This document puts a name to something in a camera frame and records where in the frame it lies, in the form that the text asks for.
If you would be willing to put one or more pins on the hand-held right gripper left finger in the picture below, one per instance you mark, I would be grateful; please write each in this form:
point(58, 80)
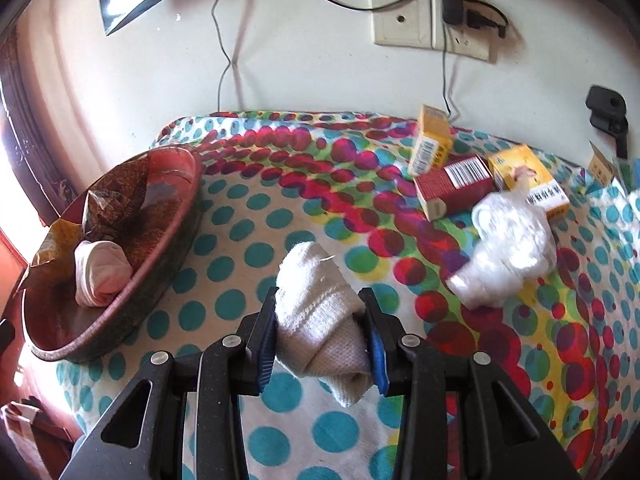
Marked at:
point(265, 340)

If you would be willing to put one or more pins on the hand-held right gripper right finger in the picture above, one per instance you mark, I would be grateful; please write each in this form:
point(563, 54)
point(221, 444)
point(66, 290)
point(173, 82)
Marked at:
point(375, 355)

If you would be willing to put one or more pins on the white sock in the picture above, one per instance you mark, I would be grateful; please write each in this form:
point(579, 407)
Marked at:
point(315, 310)

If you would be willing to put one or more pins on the red round plastic basin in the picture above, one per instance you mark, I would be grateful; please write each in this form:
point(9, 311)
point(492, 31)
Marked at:
point(165, 260)

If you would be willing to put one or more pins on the clear plastic bag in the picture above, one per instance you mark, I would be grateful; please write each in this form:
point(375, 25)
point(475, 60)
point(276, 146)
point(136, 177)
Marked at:
point(505, 245)

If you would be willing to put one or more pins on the yellow cartoon medicine box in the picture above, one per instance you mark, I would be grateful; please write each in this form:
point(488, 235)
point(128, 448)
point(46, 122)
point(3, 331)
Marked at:
point(550, 195)
point(430, 135)

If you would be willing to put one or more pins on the colourful polka dot tablecloth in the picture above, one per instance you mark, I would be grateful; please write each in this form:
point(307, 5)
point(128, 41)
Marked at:
point(240, 200)

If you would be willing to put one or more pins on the pink rolled sock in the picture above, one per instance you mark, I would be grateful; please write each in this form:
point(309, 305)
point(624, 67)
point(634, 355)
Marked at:
point(102, 272)

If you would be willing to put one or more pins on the red box with barcode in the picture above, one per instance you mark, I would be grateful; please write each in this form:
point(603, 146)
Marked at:
point(450, 185)

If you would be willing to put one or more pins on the clear brown snack packet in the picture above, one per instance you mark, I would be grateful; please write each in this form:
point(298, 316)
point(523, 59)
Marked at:
point(110, 215)

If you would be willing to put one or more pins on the yellow snack packet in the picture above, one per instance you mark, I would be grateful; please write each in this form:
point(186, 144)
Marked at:
point(55, 245)

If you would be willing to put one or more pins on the small cardboard box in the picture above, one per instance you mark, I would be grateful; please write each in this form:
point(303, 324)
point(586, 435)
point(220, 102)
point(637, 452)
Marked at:
point(602, 167)

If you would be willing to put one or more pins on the black plastic device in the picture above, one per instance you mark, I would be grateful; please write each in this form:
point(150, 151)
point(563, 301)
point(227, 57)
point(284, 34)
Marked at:
point(605, 107)

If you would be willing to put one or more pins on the black plug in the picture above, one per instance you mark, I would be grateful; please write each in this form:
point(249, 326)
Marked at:
point(482, 20)

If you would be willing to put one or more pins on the white wall power outlet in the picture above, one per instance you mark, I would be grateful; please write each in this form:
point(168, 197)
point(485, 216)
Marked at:
point(470, 45)

